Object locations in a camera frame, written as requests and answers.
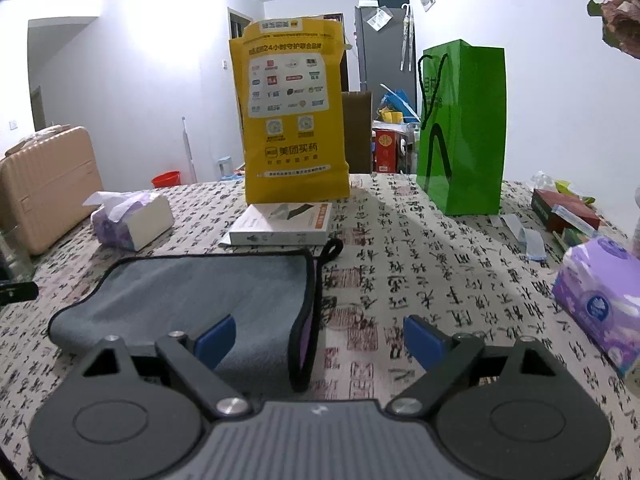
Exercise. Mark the blue plastic bag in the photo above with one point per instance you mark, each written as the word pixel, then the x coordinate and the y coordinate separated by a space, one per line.
pixel 397 102

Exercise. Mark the brown cardboard box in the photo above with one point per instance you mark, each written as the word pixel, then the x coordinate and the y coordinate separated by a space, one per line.
pixel 357 130

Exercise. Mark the calligraphy printed tablecloth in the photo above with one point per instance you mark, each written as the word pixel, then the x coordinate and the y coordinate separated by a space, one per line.
pixel 440 270

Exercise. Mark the blue plastic stool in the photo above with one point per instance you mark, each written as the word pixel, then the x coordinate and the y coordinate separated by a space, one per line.
pixel 227 167

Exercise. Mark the red gift box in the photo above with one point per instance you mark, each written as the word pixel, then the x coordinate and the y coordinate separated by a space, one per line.
pixel 386 150

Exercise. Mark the white and blue paper strip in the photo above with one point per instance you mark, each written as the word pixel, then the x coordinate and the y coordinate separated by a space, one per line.
pixel 527 240

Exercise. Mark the dark red box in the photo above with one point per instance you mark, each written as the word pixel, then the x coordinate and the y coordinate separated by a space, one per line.
pixel 565 207

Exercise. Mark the white and purple tissue pack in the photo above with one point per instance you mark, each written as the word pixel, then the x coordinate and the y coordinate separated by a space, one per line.
pixel 135 220

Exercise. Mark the dried flowers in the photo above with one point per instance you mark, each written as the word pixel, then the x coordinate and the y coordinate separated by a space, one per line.
pixel 620 15

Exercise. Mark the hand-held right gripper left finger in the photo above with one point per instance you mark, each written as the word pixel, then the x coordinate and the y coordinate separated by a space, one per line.
pixel 217 342

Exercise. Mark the grey refrigerator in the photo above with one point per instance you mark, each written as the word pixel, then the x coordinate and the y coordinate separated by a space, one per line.
pixel 385 60

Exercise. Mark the white folded umbrella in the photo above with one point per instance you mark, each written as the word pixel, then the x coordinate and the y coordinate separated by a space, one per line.
pixel 407 35

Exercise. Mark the red bucket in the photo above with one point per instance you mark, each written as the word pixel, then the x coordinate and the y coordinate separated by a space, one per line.
pixel 166 179

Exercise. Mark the yellow printed paper bag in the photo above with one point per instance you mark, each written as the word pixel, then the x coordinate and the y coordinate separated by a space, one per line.
pixel 290 110

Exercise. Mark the green paper bag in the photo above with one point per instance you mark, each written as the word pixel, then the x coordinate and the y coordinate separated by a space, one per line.
pixel 465 125

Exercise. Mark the white flat box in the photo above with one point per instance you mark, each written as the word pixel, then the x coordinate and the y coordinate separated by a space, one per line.
pixel 280 225

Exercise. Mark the grey towel with black trim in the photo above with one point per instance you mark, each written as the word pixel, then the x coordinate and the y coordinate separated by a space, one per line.
pixel 200 280

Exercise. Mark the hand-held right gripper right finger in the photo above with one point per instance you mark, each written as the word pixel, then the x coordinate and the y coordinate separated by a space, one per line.
pixel 422 340

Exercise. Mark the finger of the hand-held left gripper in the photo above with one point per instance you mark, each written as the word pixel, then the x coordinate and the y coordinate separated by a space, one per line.
pixel 17 293

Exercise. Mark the beige suitcase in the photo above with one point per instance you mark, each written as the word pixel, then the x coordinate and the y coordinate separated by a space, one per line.
pixel 45 185

